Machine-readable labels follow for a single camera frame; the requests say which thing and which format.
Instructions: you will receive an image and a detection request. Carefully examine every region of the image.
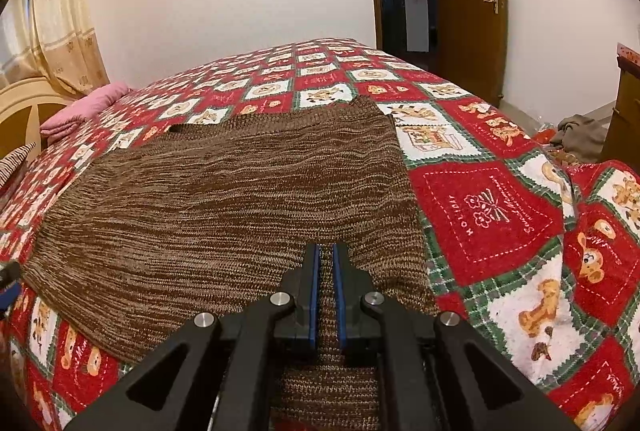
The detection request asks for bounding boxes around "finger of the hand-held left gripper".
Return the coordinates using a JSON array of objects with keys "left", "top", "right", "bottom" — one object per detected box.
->
[{"left": 0, "top": 262, "right": 23, "bottom": 313}]

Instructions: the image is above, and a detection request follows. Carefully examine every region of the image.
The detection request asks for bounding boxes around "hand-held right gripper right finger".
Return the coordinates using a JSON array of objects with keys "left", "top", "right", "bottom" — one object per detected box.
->
[{"left": 332, "top": 243, "right": 576, "bottom": 431}]

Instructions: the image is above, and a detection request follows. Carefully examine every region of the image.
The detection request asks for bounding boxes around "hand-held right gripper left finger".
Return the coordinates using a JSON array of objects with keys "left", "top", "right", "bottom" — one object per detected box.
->
[{"left": 65, "top": 243, "right": 321, "bottom": 431}]

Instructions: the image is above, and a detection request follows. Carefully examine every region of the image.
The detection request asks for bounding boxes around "brown knitted sweater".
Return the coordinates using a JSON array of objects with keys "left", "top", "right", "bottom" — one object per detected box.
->
[{"left": 22, "top": 95, "right": 441, "bottom": 431}]

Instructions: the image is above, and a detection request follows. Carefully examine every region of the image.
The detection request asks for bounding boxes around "striped pillow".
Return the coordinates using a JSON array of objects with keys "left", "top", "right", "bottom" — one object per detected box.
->
[{"left": 0, "top": 142, "right": 38, "bottom": 189}]

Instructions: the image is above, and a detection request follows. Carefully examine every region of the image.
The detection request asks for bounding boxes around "red checkered printed bedspread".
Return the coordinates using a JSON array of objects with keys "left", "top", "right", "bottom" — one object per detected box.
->
[{"left": 0, "top": 37, "right": 640, "bottom": 431}]

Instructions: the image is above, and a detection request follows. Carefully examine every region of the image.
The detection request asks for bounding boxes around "cream wooden bed headboard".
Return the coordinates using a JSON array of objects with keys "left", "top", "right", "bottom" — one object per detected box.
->
[{"left": 0, "top": 78, "right": 81, "bottom": 158}]

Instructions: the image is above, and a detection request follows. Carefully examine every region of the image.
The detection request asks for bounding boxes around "pink folded blanket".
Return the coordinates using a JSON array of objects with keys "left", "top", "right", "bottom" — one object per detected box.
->
[{"left": 39, "top": 82, "right": 135, "bottom": 137}]

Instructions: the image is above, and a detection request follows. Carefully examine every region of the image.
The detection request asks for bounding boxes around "beige sheer curtain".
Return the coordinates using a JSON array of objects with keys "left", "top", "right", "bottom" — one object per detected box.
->
[{"left": 0, "top": 0, "right": 41, "bottom": 84}]

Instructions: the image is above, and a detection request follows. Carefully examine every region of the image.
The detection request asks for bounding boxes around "beige printed curtain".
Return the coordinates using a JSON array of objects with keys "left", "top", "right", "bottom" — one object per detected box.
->
[{"left": 31, "top": 0, "right": 110, "bottom": 98}]

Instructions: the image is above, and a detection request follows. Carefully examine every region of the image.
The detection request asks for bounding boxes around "grey-brown cloth pile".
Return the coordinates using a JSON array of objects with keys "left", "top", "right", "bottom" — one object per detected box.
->
[{"left": 550, "top": 113, "right": 607, "bottom": 163}]

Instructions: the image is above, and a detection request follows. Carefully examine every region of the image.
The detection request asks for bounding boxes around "brown wooden door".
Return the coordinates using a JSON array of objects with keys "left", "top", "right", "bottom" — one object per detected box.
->
[{"left": 433, "top": 0, "right": 510, "bottom": 102}]

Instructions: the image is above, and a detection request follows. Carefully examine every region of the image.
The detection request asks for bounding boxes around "brown wooden cabinet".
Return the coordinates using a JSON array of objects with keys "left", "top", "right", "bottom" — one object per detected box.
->
[{"left": 604, "top": 55, "right": 640, "bottom": 164}]

